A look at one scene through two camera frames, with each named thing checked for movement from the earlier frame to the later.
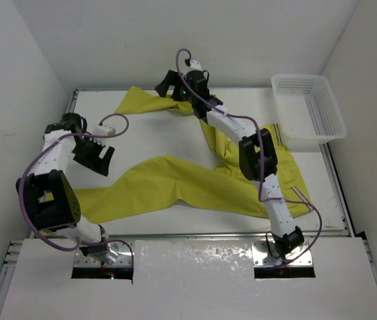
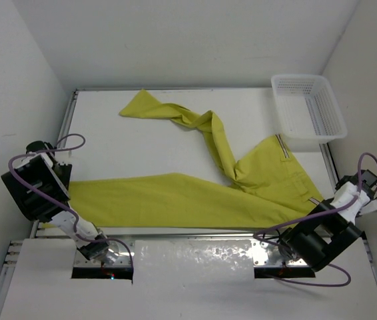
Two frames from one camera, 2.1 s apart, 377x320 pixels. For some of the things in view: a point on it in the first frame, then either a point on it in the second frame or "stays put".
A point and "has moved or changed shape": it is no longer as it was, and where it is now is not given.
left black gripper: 100,165 → 66,169
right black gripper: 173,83 → 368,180
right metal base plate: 262,257 stays put
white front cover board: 194,279 stays put
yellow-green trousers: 127,185 has moved or changed shape
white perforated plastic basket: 309,113 stays put
